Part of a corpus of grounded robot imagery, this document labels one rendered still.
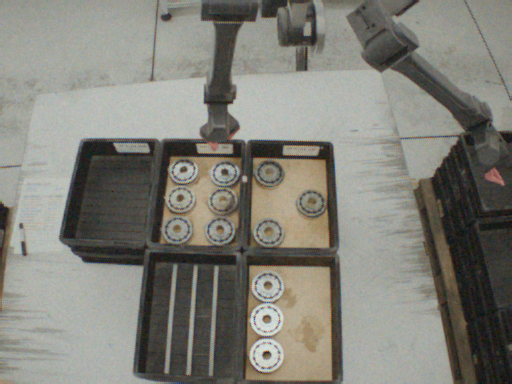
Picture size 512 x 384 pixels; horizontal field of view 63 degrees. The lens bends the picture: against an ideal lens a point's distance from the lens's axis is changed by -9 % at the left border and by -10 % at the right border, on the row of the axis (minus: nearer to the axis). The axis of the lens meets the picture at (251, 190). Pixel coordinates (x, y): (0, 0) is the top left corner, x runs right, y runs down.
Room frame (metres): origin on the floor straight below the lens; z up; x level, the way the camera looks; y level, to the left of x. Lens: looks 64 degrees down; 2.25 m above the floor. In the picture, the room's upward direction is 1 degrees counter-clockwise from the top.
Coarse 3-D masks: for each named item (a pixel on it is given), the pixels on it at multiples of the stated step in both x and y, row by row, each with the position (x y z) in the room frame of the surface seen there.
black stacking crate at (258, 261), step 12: (252, 264) 0.44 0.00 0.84; (264, 264) 0.43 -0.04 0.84; (276, 264) 0.43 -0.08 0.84; (288, 264) 0.43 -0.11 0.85; (300, 264) 0.43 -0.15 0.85; (312, 264) 0.43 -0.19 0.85; (324, 264) 0.42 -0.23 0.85; (336, 312) 0.25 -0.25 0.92; (336, 324) 0.22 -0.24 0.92; (336, 336) 0.18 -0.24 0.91; (336, 348) 0.15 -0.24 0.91; (336, 360) 0.11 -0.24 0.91; (336, 372) 0.08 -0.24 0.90
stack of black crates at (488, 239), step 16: (480, 224) 0.69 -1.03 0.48; (496, 224) 0.69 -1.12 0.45; (464, 240) 0.67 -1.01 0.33; (480, 240) 0.61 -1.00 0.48; (496, 240) 0.64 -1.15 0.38; (464, 256) 0.60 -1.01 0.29; (480, 256) 0.55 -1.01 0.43; (496, 256) 0.56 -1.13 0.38; (464, 272) 0.53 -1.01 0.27; (480, 272) 0.48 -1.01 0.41; (496, 272) 0.49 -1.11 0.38; (464, 288) 0.46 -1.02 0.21; (480, 288) 0.42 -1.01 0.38; (496, 288) 0.41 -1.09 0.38; (464, 304) 0.39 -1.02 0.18; (480, 304) 0.35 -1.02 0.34; (496, 304) 0.32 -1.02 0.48; (464, 320) 0.32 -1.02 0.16
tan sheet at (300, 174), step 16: (256, 160) 0.82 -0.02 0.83; (288, 160) 0.82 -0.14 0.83; (304, 160) 0.82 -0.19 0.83; (320, 160) 0.82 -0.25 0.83; (288, 176) 0.76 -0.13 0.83; (304, 176) 0.75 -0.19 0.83; (320, 176) 0.75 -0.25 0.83; (256, 192) 0.70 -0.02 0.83; (272, 192) 0.69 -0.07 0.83; (288, 192) 0.69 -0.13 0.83; (256, 208) 0.64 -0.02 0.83; (272, 208) 0.63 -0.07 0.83; (288, 208) 0.63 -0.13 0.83; (288, 224) 0.57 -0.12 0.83; (304, 224) 0.57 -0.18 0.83; (320, 224) 0.57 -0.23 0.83; (288, 240) 0.52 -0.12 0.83; (304, 240) 0.52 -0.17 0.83; (320, 240) 0.51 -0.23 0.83
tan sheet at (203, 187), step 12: (204, 168) 0.80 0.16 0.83; (240, 168) 0.79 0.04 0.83; (168, 180) 0.75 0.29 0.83; (204, 180) 0.75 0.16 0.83; (240, 180) 0.74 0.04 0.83; (204, 192) 0.70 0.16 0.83; (204, 204) 0.65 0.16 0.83; (168, 216) 0.61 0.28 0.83; (192, 216) 0.61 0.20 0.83; (204, 216) 0.61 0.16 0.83; (192, 240) 0.52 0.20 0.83; (204, 240) 0.52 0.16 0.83
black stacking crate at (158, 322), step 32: (160, 256) 0.45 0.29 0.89; (192, 256) 0.44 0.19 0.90; (224, 256) 0.44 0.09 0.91; (160, 288) 0.36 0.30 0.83; (192, 288) 0.36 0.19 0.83; (224, 288) 0.36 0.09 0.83; (160, 320) 0.25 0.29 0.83; (224, 320) 0.25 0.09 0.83; (160, 352) 0.15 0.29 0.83; (192, 352) 0.15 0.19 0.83; (224, 352) 0.15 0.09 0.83
